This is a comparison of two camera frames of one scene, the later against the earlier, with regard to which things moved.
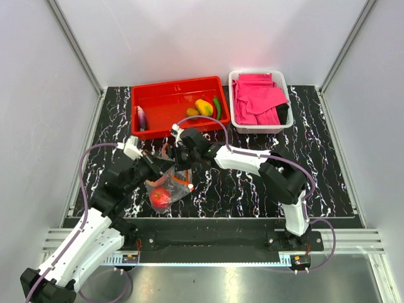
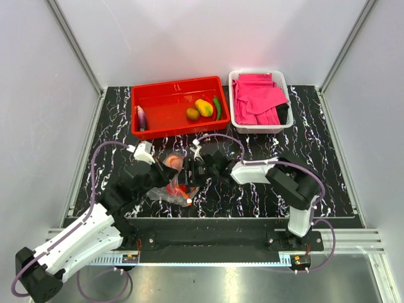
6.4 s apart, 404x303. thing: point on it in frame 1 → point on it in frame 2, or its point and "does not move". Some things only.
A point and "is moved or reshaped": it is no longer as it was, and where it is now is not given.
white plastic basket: x=278 y=79 does not move
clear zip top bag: x=165 y=190 is moved or reshaped
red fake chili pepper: x=210 y=101 does not move
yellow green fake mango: x=204 y=108 does not move
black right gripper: x=179 y=167 → x=190 y=165
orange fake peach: x=160 y=182 is moved or reshaped
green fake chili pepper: x=218 y=106 does not move
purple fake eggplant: x=142 y=118 does not move
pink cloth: x=255 y=97 does not move
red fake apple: x=160 y=197 → x=177 y=190
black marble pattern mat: x=221 y=191 does not move
